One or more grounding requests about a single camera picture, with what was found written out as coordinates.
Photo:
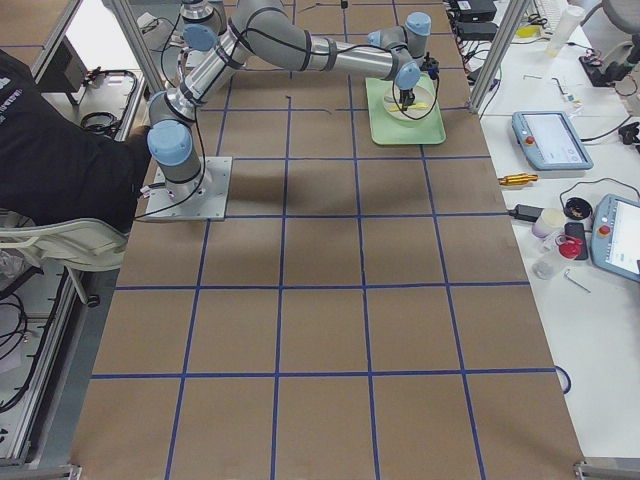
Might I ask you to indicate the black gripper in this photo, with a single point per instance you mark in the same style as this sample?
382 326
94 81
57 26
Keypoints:
407 94

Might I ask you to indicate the yellow plastic fork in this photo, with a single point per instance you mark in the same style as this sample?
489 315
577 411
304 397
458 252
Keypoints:
421 106

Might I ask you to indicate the white round plate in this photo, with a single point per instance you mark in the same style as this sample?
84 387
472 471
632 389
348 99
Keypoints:
422 94

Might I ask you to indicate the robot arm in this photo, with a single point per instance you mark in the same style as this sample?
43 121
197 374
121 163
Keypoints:
396 54
204 22

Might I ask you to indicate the light green tray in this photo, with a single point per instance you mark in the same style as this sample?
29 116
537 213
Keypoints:
386 130

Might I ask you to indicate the black power adapter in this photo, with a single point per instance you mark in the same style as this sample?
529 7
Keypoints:
474 8

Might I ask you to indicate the gold metal cylinder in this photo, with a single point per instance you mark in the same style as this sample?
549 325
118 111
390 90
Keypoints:
517 179

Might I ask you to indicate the blue teach pendant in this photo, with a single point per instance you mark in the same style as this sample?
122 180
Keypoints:
549 141
615 236

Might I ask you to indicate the white chair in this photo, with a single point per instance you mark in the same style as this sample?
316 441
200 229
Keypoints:
82 245

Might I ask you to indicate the person in black clothes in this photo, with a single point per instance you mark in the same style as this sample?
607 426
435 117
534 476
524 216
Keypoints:
52 171

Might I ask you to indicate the aluminium frame post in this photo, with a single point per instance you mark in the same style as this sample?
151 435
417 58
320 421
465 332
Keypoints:
507 27

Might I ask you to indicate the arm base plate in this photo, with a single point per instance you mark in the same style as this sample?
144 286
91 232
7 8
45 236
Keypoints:
203 198

